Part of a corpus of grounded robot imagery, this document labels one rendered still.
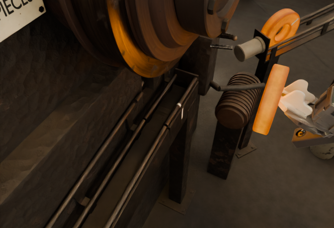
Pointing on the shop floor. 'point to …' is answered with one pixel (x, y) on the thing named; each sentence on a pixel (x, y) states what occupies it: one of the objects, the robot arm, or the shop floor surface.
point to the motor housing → (231, 122)
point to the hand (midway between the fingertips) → (272, 93)
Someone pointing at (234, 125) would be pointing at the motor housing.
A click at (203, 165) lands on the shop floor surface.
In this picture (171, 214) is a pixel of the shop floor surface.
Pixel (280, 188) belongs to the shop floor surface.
